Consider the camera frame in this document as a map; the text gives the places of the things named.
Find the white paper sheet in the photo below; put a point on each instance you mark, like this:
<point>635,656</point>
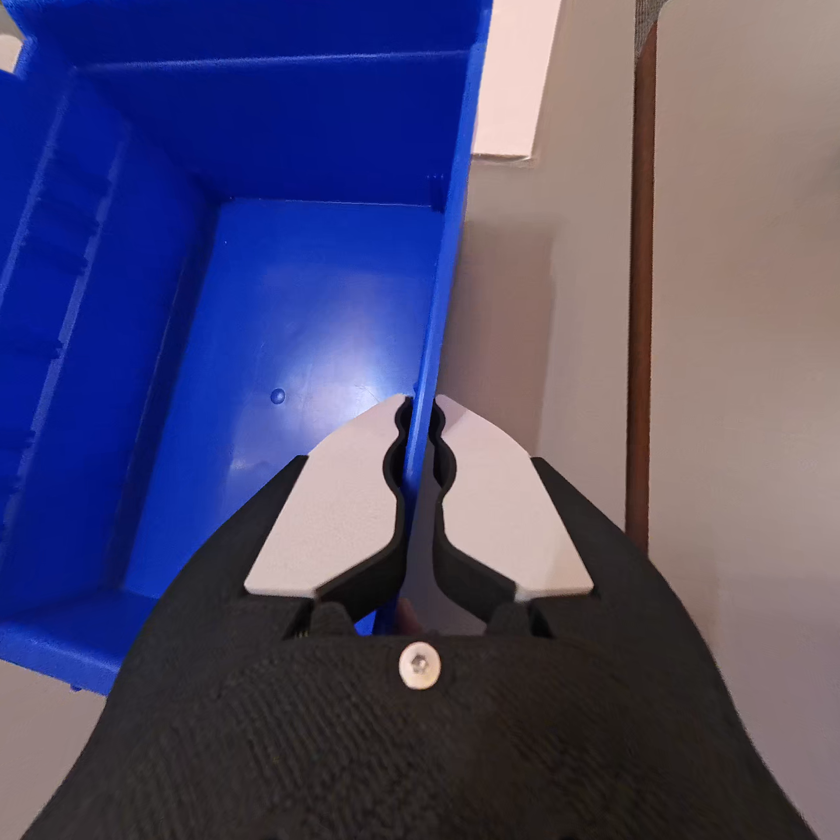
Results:
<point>512,79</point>

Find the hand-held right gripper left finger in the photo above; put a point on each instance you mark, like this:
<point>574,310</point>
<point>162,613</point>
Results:
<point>328,518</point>

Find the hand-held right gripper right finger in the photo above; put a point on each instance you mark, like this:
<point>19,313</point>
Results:
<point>512,518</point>

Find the blue plastic bin with divider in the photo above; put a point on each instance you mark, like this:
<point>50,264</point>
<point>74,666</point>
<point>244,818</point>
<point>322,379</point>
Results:
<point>295,295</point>

